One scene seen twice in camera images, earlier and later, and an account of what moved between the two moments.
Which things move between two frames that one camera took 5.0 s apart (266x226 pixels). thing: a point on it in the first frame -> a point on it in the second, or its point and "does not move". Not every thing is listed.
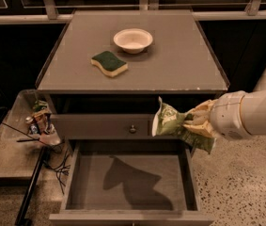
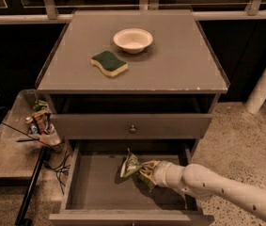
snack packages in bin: [39, 121] does not move
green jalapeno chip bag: [168, 121] -> [132, 167]
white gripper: [226, 116] -> [163, 173]
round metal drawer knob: [133, 130] does not move
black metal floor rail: [22, 219] does not move
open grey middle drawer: [131, 182] does not move
